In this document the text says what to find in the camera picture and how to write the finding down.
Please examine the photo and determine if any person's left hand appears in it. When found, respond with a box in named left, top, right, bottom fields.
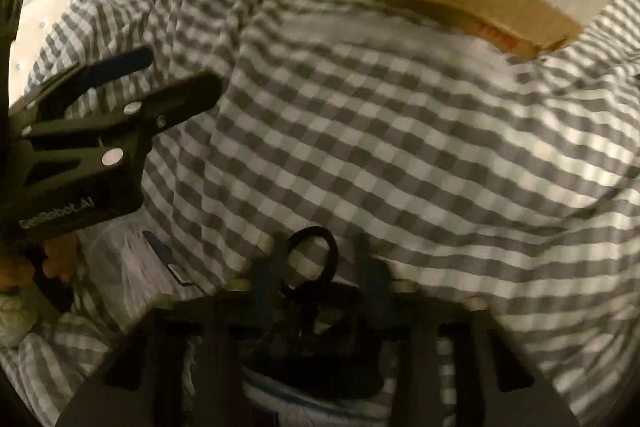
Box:
left=0, top=234, right=78, bottom=293

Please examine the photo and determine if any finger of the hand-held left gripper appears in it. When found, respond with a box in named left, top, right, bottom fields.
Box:
left=10, top=46, right=155, bottom=108
left=20, top=72, right=224, bottom=168

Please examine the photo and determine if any dark blue flat packet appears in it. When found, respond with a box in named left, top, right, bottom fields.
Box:
left=142, top=229, right=196, bottom=288

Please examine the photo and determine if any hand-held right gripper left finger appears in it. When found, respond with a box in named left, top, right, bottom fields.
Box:
left=55, top=238, right=297, bottom=427

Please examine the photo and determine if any clear plastic bag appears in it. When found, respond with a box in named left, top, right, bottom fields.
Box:
left=75, top=217, right=171, bottom=328

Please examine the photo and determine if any grey white gingham cloth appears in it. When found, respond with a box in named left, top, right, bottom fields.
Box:
left=0, top=0, right=640, bottom=427

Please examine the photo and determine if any black hair tie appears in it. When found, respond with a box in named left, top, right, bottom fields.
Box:
left=280, top=227, right=341, bottom=308

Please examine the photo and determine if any crumpled white tissue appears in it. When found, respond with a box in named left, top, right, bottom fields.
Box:
left=0, top=292, right=46, bottom=348

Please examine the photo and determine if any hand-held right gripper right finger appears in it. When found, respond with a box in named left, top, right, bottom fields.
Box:
left=352, top=234, right=581, bottom=427

